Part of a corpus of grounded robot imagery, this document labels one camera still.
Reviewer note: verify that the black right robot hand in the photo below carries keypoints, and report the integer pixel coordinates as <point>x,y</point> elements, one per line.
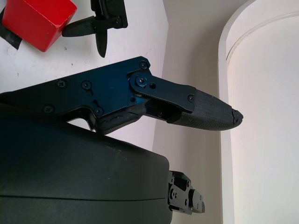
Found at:
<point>70,175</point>

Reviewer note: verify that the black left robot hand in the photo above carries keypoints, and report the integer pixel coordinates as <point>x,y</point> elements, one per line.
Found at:
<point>109,14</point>

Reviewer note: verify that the red block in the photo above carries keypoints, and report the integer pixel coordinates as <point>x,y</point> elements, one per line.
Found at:
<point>35,21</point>

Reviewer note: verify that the black tape strip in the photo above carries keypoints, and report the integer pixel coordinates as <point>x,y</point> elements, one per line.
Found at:
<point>10,38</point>

